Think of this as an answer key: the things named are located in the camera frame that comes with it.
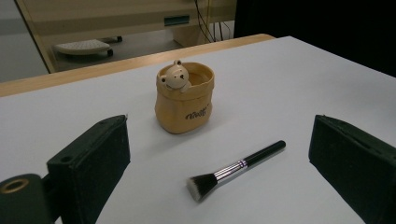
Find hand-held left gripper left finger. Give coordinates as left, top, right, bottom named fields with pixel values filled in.
left=46, top=115, right=132, bottom=224

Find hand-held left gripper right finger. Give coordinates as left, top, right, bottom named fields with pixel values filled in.
left=308, top=114, right=396, bottom=224

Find tan holder with bear figure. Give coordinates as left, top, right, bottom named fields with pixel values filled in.
left=154, top=59, right=216, bottom=135

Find black makeup brush silver ferrule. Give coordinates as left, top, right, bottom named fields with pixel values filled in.
left=186, top=139, right=287, bottom=203

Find black curtain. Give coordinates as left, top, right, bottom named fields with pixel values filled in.
left=233, top=0, right=396, bottom=78

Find black hanging cables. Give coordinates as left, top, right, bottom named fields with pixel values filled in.
left=193, top=0, right=233, bottom=44

